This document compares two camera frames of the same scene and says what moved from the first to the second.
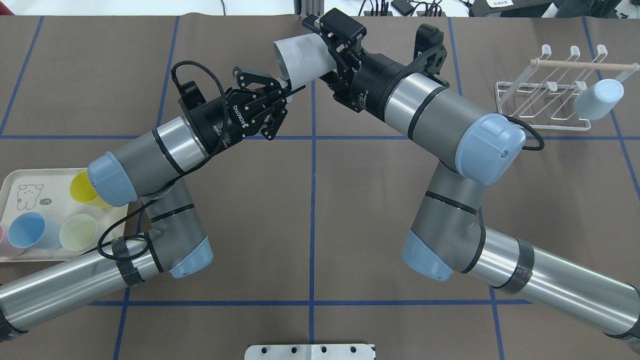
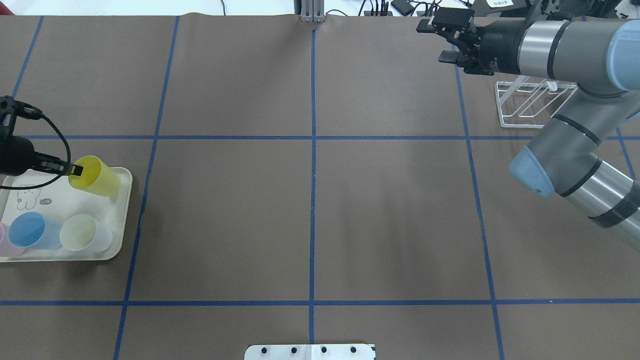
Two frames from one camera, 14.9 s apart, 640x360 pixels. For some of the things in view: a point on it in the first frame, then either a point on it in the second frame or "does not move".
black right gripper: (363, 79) to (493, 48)
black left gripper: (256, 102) to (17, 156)
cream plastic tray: (40, 220) does not move
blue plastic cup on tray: (29, 229) does not move
